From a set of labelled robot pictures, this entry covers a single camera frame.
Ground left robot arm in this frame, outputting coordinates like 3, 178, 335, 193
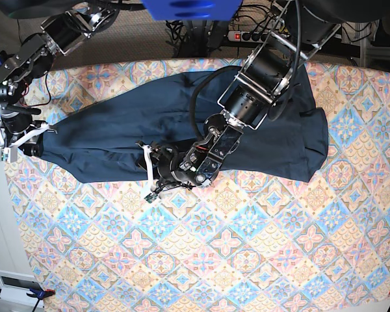
137, 1, 341, 203

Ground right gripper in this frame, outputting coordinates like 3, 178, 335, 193
0, 110, 51, 163

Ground dark blue t-shirt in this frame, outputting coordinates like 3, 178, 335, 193
42, 68, 329, 183

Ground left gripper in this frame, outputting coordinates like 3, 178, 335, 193
136, 139, 196, 203

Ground white wall outlet box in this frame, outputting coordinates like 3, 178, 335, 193
0, 270, 41, 307

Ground white power strip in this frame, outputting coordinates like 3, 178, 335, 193
227, 29, 292, 45

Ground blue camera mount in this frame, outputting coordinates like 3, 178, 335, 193
142, 0, 242, 21

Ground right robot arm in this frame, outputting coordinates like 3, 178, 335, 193
0, 1, 120, 163

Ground colourful patterned tablecloth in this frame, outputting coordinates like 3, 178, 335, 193
5, 63, 390, 311

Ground blue clamp front left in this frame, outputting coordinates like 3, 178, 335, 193
0, 287, 55, 302

